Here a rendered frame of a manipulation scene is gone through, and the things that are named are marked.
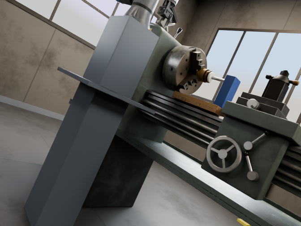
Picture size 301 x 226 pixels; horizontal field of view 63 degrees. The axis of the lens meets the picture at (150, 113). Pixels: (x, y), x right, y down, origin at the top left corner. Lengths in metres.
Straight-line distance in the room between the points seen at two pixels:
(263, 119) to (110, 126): 0.70
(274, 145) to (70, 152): 0.88
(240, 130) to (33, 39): 3.14
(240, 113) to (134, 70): 0.54
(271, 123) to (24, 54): 3.27
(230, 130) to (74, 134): 0.71
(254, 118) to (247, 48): 3.06
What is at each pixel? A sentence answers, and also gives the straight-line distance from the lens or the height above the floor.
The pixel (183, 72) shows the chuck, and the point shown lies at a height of 1.05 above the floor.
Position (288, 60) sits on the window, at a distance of 3.73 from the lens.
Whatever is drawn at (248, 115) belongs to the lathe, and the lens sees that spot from 1.08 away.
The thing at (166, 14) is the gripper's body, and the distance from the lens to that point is 1.82.
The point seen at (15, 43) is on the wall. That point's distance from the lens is 3.73.
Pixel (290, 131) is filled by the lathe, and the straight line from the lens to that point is 1.03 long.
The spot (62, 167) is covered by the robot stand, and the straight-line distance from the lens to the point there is 1.24.
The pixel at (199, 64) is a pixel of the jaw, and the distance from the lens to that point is 1.60.
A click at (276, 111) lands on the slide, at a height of 0.96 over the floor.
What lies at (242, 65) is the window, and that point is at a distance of 3.97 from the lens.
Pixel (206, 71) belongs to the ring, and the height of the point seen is 1.10.
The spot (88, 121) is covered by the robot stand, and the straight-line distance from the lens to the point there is 1.19.
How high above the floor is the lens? 0.75
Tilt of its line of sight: 1 degrees down
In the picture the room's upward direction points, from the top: 25 degrees clockwise
